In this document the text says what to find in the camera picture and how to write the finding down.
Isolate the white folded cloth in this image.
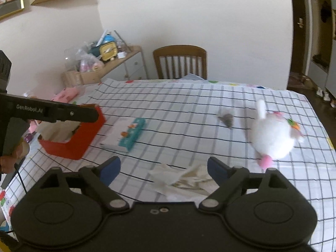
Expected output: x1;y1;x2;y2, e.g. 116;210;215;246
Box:
39;121;82;144

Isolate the small grey fuzzy toy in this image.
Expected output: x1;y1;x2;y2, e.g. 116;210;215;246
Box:
217;113;235;130

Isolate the red storage box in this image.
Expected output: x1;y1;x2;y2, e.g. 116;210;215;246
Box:
38;104;106;161

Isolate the pink case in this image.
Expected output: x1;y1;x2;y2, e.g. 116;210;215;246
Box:
51;88;80;103

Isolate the teal and white box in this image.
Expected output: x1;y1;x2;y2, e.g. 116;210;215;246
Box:
100;118;137;153

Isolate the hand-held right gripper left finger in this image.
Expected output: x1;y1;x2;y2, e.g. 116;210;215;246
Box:
39;156;131;212

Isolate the wooden chair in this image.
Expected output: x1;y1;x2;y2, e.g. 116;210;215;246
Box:
153;45;208;80

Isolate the checkered white tablecloth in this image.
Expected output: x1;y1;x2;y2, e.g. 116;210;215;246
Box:
0;78;336;252

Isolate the cardboard box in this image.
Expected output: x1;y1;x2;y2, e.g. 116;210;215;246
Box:
61;70;102;88

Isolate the clear acrylic box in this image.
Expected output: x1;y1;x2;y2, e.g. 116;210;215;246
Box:
112;30;132;53

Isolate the blue cloth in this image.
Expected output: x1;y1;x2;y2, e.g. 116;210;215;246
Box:
181;73;206;80

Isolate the white plush toy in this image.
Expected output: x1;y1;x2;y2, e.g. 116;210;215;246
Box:
246;98;305;169

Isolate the yellow alarm clock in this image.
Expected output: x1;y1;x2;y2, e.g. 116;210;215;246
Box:
101;41;118;63

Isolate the teal cartoon tissue pack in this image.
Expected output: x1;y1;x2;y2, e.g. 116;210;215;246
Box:
118;118;146;153

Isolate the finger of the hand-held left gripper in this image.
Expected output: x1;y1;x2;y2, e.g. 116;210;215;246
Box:
56;102;100;123

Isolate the person's left hand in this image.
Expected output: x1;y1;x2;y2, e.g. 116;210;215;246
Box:
0;139;30;174

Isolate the white mesh cloth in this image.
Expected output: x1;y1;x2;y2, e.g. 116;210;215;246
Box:
148;163;197;198

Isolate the clear plastic bag of items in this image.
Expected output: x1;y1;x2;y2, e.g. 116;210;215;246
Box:
76;41;103;73

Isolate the dark wooden door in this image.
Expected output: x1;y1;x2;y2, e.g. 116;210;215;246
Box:
287;0;311;90

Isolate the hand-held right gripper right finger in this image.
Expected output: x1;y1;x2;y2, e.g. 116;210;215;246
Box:
198;157;292;212

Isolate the wooden sideboard with white drawers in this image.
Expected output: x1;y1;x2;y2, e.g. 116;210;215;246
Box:
98;45;148;83

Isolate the cream fringed cloth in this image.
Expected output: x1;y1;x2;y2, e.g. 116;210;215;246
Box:
178;164;219;196

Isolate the white hallway cabinet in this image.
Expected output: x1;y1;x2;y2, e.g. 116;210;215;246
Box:
308;0;336;99

